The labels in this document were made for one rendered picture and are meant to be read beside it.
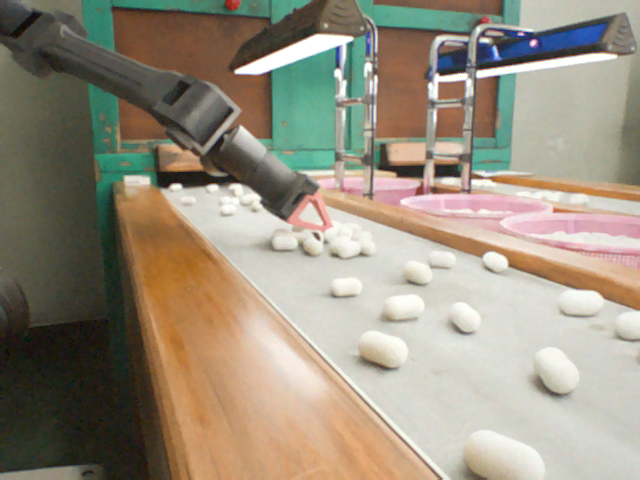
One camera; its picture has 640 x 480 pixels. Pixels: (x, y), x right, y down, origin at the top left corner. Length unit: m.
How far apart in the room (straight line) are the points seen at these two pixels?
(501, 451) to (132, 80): 0.67
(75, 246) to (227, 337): 2.10
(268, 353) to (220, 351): 0.03
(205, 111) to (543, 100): 2.79
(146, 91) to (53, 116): 1.65
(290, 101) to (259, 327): 1.30
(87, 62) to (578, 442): 0.78
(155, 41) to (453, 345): 1.31
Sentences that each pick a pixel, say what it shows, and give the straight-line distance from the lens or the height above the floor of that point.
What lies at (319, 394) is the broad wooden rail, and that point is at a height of 0.76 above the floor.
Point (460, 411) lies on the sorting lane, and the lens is 0.34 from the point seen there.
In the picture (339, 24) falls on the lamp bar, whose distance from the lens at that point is 0.87.
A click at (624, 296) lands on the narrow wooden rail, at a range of 0.58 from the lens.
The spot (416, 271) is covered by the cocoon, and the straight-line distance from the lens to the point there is 0.58.
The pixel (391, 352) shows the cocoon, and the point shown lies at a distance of 0.38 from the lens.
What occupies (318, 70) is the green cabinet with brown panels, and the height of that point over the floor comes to 1.07.
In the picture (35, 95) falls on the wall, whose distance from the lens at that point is 2.42.
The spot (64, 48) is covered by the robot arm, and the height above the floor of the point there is 1.02.
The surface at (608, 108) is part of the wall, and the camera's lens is 3.73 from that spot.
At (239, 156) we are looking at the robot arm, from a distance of 0.73.
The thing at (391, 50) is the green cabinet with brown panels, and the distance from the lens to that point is 1.81.
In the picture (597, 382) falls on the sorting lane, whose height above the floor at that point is 0.74.
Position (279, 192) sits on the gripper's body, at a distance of 0.75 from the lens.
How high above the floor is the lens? 0.90
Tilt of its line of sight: 11 degrees down
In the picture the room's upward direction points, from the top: straight up
